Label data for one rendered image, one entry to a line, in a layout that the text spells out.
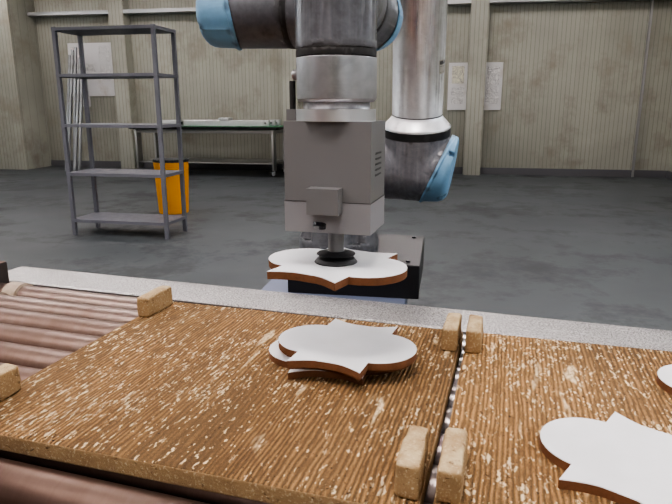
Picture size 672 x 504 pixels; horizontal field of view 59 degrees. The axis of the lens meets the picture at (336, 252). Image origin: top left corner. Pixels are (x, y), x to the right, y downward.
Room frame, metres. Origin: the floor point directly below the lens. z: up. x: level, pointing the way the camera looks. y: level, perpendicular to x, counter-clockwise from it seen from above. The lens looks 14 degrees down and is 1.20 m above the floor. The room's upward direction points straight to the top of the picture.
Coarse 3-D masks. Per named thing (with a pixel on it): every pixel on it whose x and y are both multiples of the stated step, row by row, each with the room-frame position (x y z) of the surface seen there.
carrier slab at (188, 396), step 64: (192, 320) 0.72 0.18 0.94; (256, 320) 0.72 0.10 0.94; (320, 320) 0.72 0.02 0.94; (64, 384) 0.54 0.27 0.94; (128, 384) 0.54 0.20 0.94; (192, 384) 0.54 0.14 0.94; (256, 384) 0.54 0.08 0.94; (320, 384) 0.54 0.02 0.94; (384, 384) 0.54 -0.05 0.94; (448, 384) 0.54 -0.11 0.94; (0, 448) 0.45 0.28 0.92; (64, 448) 0.43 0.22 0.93; (128, 448) 0.43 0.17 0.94; (192, 448) 0.43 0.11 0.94; (256, 448) 0.43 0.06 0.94; (320, 448) 0.43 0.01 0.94; (384, 448) 0.43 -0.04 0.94
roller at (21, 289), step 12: (0, 288) 0.92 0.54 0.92; (12, 288) 0.91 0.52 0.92; (24, 288) 0.91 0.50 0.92; (36, 288) 0.91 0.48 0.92; (48, 288) 0.91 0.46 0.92; (60, 300) 0.88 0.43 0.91; (72, 300) 0.87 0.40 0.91; (84, 300) 0.87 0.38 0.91; (96, 300) 0.86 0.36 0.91; (108, 300) 0.86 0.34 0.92; (120, 300) 0.86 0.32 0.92; (132, 300) 0.85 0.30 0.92
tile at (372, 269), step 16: (272, 256) 0.60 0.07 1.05; (288, 256) 0.60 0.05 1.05; (304, 256) 0.60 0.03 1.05; (368, 256) 0.60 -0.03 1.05; (384, 256) 0.60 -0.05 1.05; (272, 272) 0.55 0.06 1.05; (288, 272) 0.54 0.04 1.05; (304, 272) 0.54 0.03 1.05; (320, 272) 0.54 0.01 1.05; (336, 272) 0.54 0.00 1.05; (352, 272) 0.54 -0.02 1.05; (368, 272) 0.54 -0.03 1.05; (384, 272) 0.54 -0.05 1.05; (400, 272) 0.54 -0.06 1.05; (336, 288) 0.51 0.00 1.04
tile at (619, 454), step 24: (552, 432) 0.44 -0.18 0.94; (576, 432) 0.44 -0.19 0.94; (600, 432) 0.44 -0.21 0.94; (624, 432) 0.44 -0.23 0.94; (648, 432) 0.44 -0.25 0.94; (552, 456) 0.41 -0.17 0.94; (576, 456) 0.40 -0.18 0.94; (600, 456) 0.40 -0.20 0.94; (624, 456) 0.40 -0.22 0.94; (648, 456) 0.40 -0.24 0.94; (576, 480) 0.37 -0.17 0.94; (600, 480) 0.37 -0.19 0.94; (624, 480) 0.37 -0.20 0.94; (648, 480) 0.37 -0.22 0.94
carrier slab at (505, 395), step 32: (512, 352) 0.62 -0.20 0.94; (544, 352) 0.62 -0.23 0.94; (576, 352) 0.62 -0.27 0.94; (608, 352) 0.62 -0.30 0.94; (640, 352) 0.62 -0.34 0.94; (480, 384) 0.54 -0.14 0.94; (512, 384) 0.54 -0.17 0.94; (544, 384) 0.54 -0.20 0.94; (576, 384) 0.54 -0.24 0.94; (608, 384) 0.54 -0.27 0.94; (640, 384) 0.54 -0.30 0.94; (480, 416) 0.48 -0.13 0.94; (512, 416) 0.48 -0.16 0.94; (544, 416) 0.48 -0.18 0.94; (576, 416) 0.48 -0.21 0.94; (608, 416) 0.48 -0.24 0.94; (640, 416) 0.48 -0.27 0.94; (480, 448) 0.43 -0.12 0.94; (512, 448) 0.43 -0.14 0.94; (480, 480) 0.38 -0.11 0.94; (512, 480) 0.38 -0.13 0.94; (544, 480) 0.38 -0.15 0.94
